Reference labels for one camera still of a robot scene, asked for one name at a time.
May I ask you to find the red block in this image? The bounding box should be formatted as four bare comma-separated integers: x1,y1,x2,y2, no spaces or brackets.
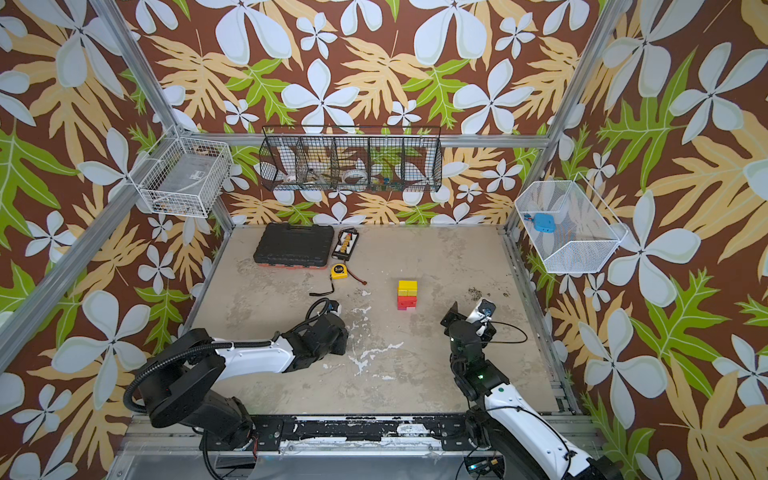
397,296,418,311

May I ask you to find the yellow rectangular block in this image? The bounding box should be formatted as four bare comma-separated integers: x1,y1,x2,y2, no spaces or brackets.
397,280,418,297

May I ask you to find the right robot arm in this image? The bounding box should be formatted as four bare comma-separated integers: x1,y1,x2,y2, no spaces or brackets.
440,299,622,479

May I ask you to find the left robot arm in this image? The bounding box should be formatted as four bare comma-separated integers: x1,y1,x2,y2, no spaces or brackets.
123,310,348,450

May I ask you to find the yellow tape measure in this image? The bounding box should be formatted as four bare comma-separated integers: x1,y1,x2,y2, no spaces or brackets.
309,263,367,298

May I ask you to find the black tool case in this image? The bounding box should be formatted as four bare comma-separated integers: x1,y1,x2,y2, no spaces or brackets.
253,223,335,268

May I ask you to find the blue object in basket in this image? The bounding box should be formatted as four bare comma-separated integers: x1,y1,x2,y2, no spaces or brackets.
530,213,557,234

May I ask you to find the white mesh basket right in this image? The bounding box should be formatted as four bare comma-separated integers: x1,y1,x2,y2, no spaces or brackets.
515,180,628,276

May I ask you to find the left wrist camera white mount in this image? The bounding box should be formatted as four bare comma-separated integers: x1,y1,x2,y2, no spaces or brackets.
321,300,341,316

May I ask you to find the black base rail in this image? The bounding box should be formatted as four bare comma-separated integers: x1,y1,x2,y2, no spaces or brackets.
239,413,522,454

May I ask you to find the black wire basket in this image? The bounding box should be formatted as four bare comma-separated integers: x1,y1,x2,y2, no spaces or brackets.
256,125,444,192

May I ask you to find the white wire basket left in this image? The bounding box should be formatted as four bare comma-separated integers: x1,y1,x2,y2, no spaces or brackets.
130,130,233,218

